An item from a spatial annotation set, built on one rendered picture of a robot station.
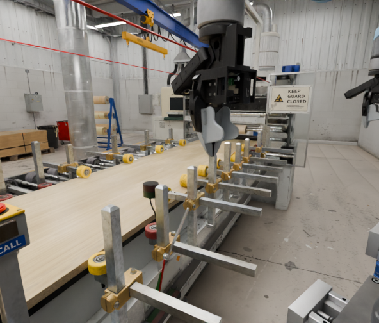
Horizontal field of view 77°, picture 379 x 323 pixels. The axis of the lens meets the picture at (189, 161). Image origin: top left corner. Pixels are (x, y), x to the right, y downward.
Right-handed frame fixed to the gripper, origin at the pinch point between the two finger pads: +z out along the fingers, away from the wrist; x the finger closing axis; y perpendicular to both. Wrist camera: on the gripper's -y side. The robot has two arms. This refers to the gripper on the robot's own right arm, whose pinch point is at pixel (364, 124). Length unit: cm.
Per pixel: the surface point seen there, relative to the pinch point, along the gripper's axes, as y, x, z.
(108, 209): -27, -95, 19
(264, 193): -35, -12, 37
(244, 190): -44, -16, 37
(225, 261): -17, -59, 46
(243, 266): -11, -56, 46
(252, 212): -25, -35, 37
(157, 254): -36, -76, 46
